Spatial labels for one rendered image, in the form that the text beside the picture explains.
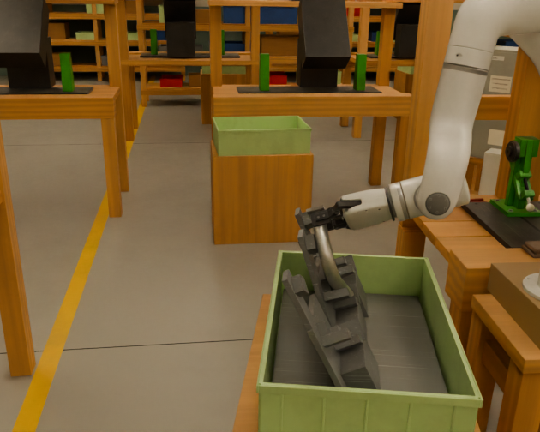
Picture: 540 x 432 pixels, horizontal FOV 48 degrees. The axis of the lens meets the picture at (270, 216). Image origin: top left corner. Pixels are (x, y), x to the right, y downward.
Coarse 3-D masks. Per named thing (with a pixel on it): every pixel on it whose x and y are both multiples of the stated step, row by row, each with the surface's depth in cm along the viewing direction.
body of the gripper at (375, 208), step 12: (360, 192) 128; (372, 192) 128; (384, 192) 127; (372, 204) 127; (384, 204) 126; (348, 216) 128; (360, 216) 129; (372, 216) 129; (384, 216) 130; (360, 228) 135
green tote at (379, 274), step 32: (288, 256) 169; (352, 256) 167; (384, 256) 166; (384, 288) 170; (416, 288) 169; (448, 320) 135; (448, 352) 132; (256, 384) 113; (288, 384) 113; (448, 384) 131; (288, 416) 114; (320, 416) 114; (352, 416) 113; (384, 416) 113; (416, 416) 112; (448, 416) 112
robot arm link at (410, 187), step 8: (400, 184) 127; (408, 184) 127; (416, 184) 126; (464, 184) 123; (408, 192) 126; (416, 192) 124; (464, 192) 123; (408, 200) 126; (464, 200) 124; (408, 208) 126; (416, 208) 126; (416, 216) 128
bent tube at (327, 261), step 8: (312, 208) 133; (320, 208) 132; (320, 232) 131; (320, 240) 131; (328, 240) 131; (320, 248) 130; (328, 248) 130; (320, 256) 131; (328, 256) 130; (328, 264) 130; (328, 272) 131; (336, 272) 131; (328, 280) 133; (336, 280) 132; (336, 288) 135
